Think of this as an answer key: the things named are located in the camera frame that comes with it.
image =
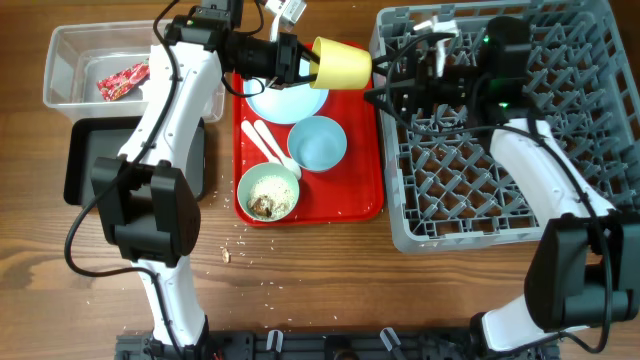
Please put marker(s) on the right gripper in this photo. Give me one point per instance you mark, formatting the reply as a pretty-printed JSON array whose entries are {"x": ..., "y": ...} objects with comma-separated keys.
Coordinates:
[{"x": 416, "y": 91}]

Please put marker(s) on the clear plastic bin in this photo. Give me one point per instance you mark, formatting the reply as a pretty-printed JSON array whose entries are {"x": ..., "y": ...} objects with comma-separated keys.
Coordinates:
[{"x": 79, "y": 56}]

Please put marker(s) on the green bowl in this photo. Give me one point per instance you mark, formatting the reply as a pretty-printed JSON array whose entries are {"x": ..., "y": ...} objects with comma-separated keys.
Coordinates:
[{"x": 253, "y": 175}]

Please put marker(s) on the white plastic fork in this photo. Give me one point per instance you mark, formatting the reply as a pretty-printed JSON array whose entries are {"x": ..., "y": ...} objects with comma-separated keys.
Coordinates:
[{"x": 249, "y": 130}]

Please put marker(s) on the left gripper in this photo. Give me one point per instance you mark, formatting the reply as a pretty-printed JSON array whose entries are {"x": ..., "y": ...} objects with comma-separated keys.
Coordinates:
[{"x": 286, "y": 59}]

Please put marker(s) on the white plastic spoon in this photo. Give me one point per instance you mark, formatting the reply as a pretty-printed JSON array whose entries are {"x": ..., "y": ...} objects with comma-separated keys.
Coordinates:
[{"x": 262, "y": 129}]

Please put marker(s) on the black plastic tray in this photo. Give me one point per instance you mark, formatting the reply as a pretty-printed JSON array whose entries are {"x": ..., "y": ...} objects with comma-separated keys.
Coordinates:
[{"x": 103, "y": 137}]

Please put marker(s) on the red serving tray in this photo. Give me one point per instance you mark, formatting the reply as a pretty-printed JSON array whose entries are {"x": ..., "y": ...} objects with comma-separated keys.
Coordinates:
[{"x": 352, "y": 191}]

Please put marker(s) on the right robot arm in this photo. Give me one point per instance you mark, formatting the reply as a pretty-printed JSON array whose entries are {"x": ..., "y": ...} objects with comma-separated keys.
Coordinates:
[{"x": 585, "y": 271}]

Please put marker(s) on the red snack wrapper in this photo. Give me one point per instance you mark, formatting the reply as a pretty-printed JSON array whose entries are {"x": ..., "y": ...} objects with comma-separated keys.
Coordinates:
[{"x": 120, "y": 84}]

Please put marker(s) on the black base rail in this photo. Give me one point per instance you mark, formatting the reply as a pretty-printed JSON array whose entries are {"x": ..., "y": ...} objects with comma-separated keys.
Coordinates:
[{"x": 449, "y": 343}]

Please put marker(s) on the grey dishwasher rack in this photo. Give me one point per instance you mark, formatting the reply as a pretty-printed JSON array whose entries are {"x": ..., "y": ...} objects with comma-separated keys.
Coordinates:
[{"x": 444, "y": 191}]

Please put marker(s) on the light blue bowl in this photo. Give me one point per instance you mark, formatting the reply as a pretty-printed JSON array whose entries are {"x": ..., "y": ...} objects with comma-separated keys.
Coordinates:
[{"x": 317, "y": 143}]

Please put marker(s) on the light blue plate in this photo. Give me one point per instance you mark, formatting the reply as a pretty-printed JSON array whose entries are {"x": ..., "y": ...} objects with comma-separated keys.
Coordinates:
[{"x": 283, "y": 107}]

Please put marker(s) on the rice and food scraps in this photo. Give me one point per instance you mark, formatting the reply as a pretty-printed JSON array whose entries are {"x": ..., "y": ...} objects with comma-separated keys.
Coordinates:
[{"x": 271, "y": 198}]

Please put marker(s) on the yellow cup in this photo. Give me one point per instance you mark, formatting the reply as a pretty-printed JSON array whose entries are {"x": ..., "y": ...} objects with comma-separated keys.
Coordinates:
[{"x": 340, "y": 66}]

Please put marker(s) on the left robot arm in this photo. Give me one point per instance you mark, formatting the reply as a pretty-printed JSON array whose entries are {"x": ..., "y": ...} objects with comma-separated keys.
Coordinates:
[{"x": 146, "y": 207}]

